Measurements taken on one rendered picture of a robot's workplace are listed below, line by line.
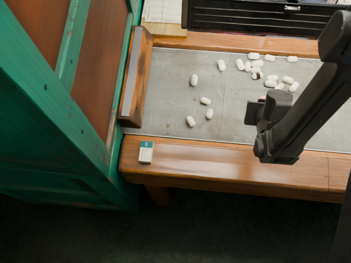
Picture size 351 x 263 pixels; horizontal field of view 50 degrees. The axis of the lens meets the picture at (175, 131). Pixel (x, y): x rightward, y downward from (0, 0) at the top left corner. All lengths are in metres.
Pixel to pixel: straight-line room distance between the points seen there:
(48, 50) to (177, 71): 0.65
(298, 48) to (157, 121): 0.49
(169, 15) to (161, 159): 0.47
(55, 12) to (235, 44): 0.71
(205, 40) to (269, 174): 0.46
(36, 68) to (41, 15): 0.09
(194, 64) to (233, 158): 0.33
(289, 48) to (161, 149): 0.51
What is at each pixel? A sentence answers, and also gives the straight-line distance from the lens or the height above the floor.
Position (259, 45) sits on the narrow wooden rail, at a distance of 1.24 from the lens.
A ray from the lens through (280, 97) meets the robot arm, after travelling 0.84.
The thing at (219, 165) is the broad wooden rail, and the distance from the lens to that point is 1.07.
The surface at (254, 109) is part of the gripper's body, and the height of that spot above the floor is 0.93.
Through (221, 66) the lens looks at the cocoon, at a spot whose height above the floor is 0.76.
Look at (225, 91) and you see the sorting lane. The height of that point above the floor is 0.74.
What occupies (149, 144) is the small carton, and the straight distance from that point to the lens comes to 1.07.
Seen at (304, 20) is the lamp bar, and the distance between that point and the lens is 0.91.
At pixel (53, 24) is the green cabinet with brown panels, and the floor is 1.31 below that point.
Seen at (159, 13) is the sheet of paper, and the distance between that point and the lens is 1.27.
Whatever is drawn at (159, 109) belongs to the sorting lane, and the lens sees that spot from 1.15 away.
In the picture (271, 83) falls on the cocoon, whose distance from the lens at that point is 1.19.
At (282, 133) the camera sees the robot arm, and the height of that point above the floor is 1.12.
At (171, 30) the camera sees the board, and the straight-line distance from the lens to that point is 1.24.
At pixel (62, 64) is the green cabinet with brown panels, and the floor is 1.27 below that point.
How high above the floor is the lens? 1.80
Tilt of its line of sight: 71 degrees down
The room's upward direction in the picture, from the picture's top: 6 degrees counter-clockwise
